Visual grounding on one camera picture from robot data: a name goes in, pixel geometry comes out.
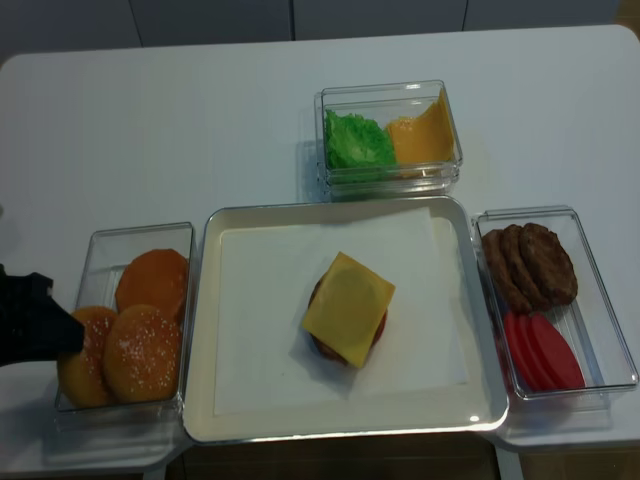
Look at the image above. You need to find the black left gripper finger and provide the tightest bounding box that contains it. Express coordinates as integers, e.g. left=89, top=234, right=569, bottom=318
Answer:
left=1, top=272, right=84, bottom=366

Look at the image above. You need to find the sesame top bun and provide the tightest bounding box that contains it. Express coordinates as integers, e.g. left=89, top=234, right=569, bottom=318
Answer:
left=103, top=304, right=182, bottom=403

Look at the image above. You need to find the sesame bun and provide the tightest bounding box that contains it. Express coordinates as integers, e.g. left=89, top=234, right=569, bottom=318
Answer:
left=103, top=304, right=182, bottom=403
left=56, top=306, right=118, bottom=408

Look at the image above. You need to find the green lettuce leaf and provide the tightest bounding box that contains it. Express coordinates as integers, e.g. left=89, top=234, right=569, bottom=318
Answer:
left=325, top=110, right=396, bottom=169

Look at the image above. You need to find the clear box with lettuce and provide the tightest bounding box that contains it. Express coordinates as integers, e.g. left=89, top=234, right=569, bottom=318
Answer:
left=314, top=80, right=463, bottom=201

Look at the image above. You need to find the clear box with buns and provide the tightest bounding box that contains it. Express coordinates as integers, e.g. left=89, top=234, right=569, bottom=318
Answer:
left=55, top=222, right=198, bottom=429

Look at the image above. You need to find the plain bun bottom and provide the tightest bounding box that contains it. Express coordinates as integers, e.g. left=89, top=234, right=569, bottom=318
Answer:
left=115, top=249, right=189, bottom=325

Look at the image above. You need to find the white paper sheet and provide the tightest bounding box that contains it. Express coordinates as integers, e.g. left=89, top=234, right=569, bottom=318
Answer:
left=214, top=209, right=468, bottom=414

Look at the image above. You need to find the brown meat patty on burger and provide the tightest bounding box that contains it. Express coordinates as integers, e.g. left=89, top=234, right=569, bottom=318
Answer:
left=307, top=276, right=388, bottom=365

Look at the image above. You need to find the yellow cheese slice on burger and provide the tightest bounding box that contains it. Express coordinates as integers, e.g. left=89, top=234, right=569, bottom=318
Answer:
left=302, top=252, right=396, bottom=368

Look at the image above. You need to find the yellow cheese slice in box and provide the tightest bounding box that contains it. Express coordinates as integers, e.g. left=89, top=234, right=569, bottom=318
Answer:
left=386, top=90, right=454, bottom=165

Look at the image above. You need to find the silver metal tray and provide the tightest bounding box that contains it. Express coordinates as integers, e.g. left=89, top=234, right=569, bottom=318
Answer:
left=183, top=196, right=509, bottom=444

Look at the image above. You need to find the left brown meat patty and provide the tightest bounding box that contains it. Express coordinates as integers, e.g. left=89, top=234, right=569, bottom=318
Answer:
left=482, top=229, right=532, bottom=314

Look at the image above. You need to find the left red tomato slice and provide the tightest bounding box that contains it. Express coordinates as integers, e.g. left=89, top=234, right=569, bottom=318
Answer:
left=503, top=311, right=542, bottom=392

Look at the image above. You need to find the red tomato slice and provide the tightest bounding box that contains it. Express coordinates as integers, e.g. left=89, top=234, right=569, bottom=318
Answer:
left=503, top=311, right=542, bottom=392
left=528, top=314, right=586, bottom=390
left=516, top=315, right=557, bottom=392

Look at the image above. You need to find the middle brown meat patty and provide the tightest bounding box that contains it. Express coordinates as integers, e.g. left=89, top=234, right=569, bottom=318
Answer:
left=500, top=224, right=551, bottom=312

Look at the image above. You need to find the middle red tomato slice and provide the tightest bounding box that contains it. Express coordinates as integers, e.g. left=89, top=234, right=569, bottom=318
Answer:
left=516, top=315, right=557, bottom=392

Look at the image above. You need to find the right brown meat patty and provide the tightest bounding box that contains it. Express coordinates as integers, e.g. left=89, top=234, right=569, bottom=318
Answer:
left=519, top=223, right=578, bottom=306

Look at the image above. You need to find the right red tomato slice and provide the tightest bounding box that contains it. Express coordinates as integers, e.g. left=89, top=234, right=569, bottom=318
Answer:
left=528, top=314, right=586, bottom=390

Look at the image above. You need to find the clear box with patties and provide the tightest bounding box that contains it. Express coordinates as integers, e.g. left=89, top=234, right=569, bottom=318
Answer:
left=471, top=205, right=638, bottom=414

